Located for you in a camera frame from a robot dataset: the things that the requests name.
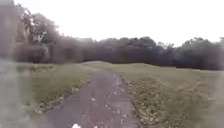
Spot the row of trees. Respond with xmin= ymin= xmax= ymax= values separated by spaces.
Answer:
xmin=0 ymin=0 xmax=224 ymax=71

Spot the grass field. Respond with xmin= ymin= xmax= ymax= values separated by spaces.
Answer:
xmin=0 ymin=61 xmax=98 ymax=128
xmin=83 ymin=60 xmax=224 ymax=128

